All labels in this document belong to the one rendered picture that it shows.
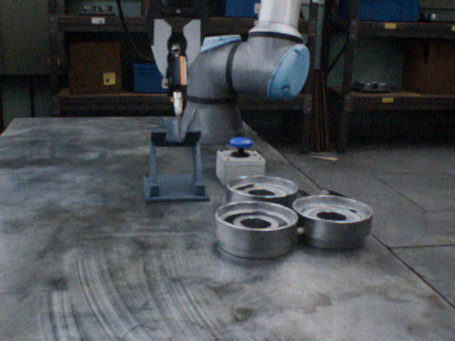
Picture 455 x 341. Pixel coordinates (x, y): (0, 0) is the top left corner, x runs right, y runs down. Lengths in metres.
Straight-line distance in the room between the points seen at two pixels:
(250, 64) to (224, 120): 0.14
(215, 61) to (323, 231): 0.61
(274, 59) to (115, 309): 0.74
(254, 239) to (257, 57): 0.59
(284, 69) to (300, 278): 0.60
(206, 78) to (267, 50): 0.15
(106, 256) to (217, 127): 0.62
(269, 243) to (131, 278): 0.17
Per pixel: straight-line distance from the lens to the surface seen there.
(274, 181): 0.92
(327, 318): 0.62
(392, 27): 4.65
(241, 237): 0.71
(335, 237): 0.76
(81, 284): 0.66
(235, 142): 1.00
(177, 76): 0.89
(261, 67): 1.22
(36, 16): 4.54
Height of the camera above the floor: 1.10
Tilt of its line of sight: 15 degrees down
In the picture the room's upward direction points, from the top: 1 degrees clockwise
